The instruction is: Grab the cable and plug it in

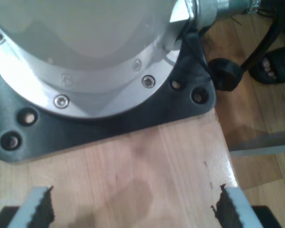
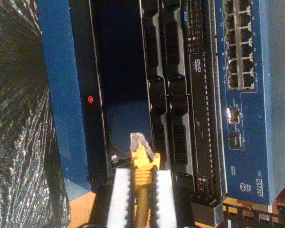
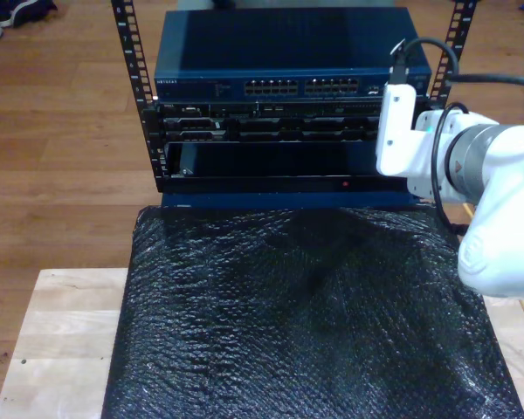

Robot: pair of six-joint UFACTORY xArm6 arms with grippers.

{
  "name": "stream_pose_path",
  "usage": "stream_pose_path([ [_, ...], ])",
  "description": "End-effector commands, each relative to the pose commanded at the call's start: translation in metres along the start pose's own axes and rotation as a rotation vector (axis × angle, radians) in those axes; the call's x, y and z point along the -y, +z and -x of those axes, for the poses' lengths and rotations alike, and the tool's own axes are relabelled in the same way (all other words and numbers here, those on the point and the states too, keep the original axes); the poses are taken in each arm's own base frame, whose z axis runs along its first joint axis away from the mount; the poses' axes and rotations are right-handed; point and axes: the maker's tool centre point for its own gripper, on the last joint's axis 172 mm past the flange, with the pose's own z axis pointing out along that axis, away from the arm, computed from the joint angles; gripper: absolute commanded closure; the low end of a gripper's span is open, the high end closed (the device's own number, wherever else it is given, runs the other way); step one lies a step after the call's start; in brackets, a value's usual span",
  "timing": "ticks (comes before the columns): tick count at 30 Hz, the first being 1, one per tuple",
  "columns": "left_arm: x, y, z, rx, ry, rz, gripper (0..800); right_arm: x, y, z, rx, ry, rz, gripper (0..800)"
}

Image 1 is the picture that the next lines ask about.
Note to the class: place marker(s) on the grey metal bar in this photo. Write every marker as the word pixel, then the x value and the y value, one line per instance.
pixel 263 146

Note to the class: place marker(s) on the person's foot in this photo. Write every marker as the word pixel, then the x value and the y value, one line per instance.
pixel 269 69

